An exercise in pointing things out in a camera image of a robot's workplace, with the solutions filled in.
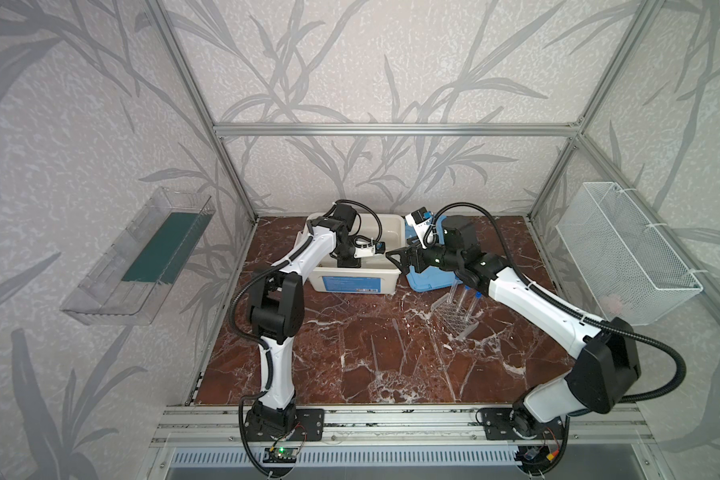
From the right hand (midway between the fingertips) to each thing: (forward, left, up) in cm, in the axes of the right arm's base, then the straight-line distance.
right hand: (399, 238), depth 78 cm
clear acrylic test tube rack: (-11, -17, -26) cm, 33 cm away
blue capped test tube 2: (-21, -14, +8) cm, 27 cm away
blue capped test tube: (-4, -17, -22) cm, 28 cm away
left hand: (+9, +12, -16) cm, 22 cm away
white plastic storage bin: (-1, +6, -14) cm, 16 cm away
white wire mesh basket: (-15, -48, +8) cm, 51 cm away
